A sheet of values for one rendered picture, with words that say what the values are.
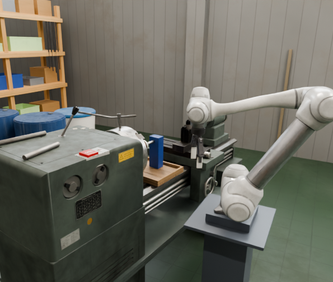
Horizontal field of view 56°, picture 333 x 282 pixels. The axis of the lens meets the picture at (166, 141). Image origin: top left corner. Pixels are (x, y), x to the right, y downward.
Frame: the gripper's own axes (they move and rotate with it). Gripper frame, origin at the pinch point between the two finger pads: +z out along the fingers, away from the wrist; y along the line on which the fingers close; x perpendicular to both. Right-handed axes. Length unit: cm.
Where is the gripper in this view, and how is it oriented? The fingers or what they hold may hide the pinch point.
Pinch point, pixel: (196, 161)
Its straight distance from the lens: 175.4
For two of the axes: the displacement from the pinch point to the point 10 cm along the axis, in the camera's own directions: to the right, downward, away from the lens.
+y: 1.5, 3.2, -9.4
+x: 9.9, -0.2, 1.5
